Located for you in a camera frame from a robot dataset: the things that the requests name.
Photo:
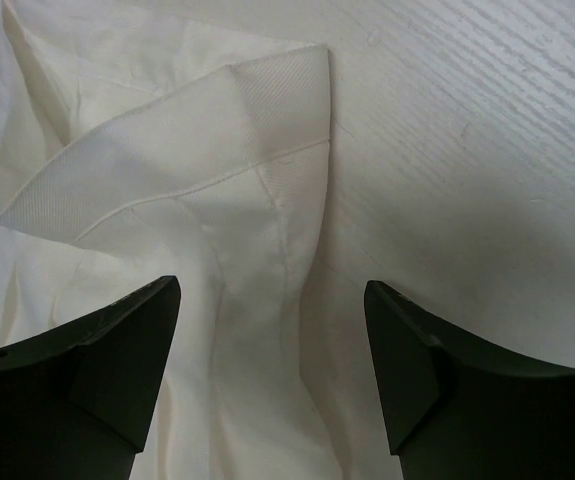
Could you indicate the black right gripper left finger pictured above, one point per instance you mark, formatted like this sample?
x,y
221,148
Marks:
x,y
77,401

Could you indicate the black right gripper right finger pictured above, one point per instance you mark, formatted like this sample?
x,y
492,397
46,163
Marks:
x,y
457,406

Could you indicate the white pleated skirt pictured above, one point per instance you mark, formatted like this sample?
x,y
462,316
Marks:
x,y
136,143

